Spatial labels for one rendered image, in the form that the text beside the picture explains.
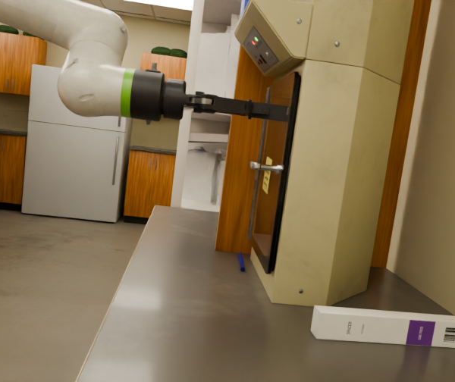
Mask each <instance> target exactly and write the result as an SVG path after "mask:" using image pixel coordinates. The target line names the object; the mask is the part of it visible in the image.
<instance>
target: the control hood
mask: <svg viewBox="0 0 455 382"><path fill-rule="evenodd" d="M312 8H313V5H312V3H307V2H298V1H292V0H249V1H248V3H247V6H246V8H245V10H244V12H243V15H242V17H241V19H240V21H239V23H238V25H237V28H236V30H235V31H234V36H235V37H236V39H237V41H238V42H239V43H240V44H241V45H242V47H243V48H244V50H245V51H246V53H247V54H248V56H250V58H251V59H252V60H253V62H254V63H255V65H256V66H257V68H258V69H259V70H260V71H261V73H262V74H263V76H264V77H268V78H275V77H276V76H277V75H279V74H281V73H283V72H285V71H286V70H287V69H289V68H291V67H293V66H294V65H295V64H297V63H299V62H300V61H302V60H303V59H304V58H306V51H307V45H308V39H309V29H310V24H311V18H312ZM253 26H254V27H255V28H256V29H257V31H258V32H259V34H260V35H261V37H262V38H263V39H264V40H265V42H266V43H267V45H268V46H269V48H270V49H271V50H272V51H273V53H274V54H275V56H276V57H277V59H278V60H279V62H278V63H276V64H275V65H273V66H272V67H270V68H269V69H268V70H267V71H266V72H265V73H264V72H263V71H262V69H261V68H260V66H259V65H258V64H257V63H256V61H255V60H254V59H253V57H252V55H251V54H250V53H249V52H248V51H247V49H246V48H245V46H244V45H243V42H244V40H245V39H246V37H247V36H248V34H249V32H250V30H251V29H252V28H253Z"/></svg>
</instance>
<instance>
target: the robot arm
mask: <svg viewBox="0 0 455 382"><path fill-rule="evenodd" d="M0 23H3V24H6V25H8V26H11V27H14V28H17V29H19V30H22V31H24V32H26V33H29V34H32V35H34V36H37V37H39V38H41V39H44V40H46V41H48V42H52V43H54V44H56V45H58V46H61V47H62V48H64V49H67V50H68V51H69V53H68V54H67V58H66V60H65V63H64V66H63V68H62V69H61V73H60V74H59V77H58V84H57V87H58V94H59V97H60V99H61V101H62V103H63V104H64V105H65V107H66V108H67V109H69V110H70V111H71V112H73V113H75V114H77V115H80V116H82V117H101V116H116V117H129V118H135V119H141V120H146V124H147V125H149V124H150V122H151V121H160V119H161V116H162V114H163V118H170V119H175V120H181V119H182V118H183V114H184V107H185V108H193V113H199V114H201V113H209V114H214V113H215V112H216V113H223V114H235V115H241V116H242V117H243V116H246V117H248V119H250V120H251V117H253V118H259V119H265V120H271V121H282V122H284V121H286V115H287V106H283V105H273V104H267V103H261V102H252V100H251V99H249V101H248V100H247V101H244V100H238V99H229V98H224V97H219V96H217V95H212V94H206V93H204V92H200V91H196V94H195V95H193V94H186V87H187V83H186V81H184V80H176V79H170V78H168V79H167V81H165V75H164V73H161V71H159V70H158V71H157V63H154V62H152V67H151V70H149V69H147V70H137V69H132V68H126V67H122V66H121V65H122V61H123V59H124V55H125V52H126V50H127V46H128V39H129V38H128V31H127V28H126V26H125V24H124V22H123V21H122V19H121V18H120V17H119V16H118V15H116V13H114V12H113V11H110V10H108V9H105V8H100V7H98V6H95V5H91V4H88V3H86V2H82V1H79V0H0Z"/></svg>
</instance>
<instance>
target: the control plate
mask: <svg viewBox="0 0 455 382"><path fill-rule="evenodd" d="M255 37H256V38H257V39H258V41H257V40H256V39H255ZM253 41H254V43H255V45H254V44H253ZM243 45H244V46H245V48H246V49H247V51H248V52H249V53H250V54H251V55H252V57H253V59H254V60H255V61H256V63H257V64H258V65H259V66H260V68H261V69H262V71H263V72H264V73H265V72H266V71H267V70H268V69H269V68H270V67H272V66H273V65H275V64H276V63H278V62H279V60H278V59H277V57H276V56H275V54H274V53H273V51H272V50H271V49H270V48H269V46H268V45H267V43H266V42H265V40H264V39H263V38H262V37H261V35H260V34H259V32H258V31H257V29H256V28H255V27H254V26H253V28H252V29H251V30H250V32H249V34H248V36H247V37H246V39H245V40H244V42H243ZM267 51H268V52H269V54H270V55H268V56H265V58H264V59H265V61H266V62H267V63H266V64H265V63H264V61H263V60H262V59H261V58H260V56H259V55H260V54H261V56H262V57H263V55H265V53H267ZM259 59H261V61H262V63H263V64H259V63H260V62H259V63H258V61H259Z"/></svg>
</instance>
